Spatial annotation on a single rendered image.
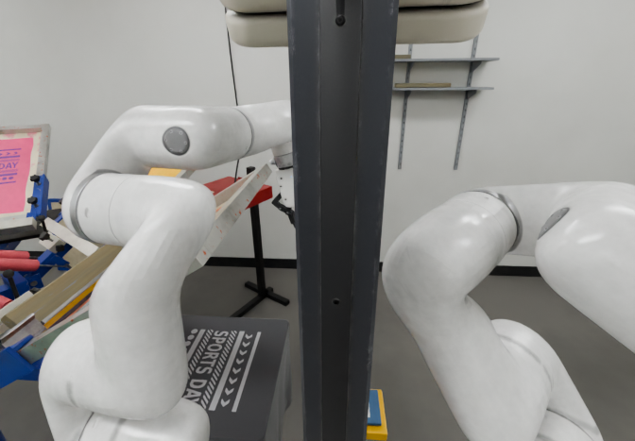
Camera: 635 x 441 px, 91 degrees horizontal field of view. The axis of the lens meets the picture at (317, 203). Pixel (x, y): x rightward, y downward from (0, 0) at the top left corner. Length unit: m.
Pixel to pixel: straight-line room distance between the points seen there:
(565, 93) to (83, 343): 3.22
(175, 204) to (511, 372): 0.38
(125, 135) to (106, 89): 2.94
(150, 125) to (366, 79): 0.31
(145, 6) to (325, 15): 3.02
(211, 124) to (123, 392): 0.30
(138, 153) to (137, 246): 0.17
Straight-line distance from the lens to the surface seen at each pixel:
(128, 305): 0.35
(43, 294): 1.14
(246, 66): 2.85
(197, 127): 0.41
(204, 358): 1.24
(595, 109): 3.41
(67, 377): 0.46
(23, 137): 2.80
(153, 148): 0.44
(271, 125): 0.55
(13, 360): 0.96
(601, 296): 0.30
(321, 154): 0.19
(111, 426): 0.51
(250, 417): 1.07
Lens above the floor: 1.83
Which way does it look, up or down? 22 degrees down
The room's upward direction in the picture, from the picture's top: 1 degrees counter-clockwise
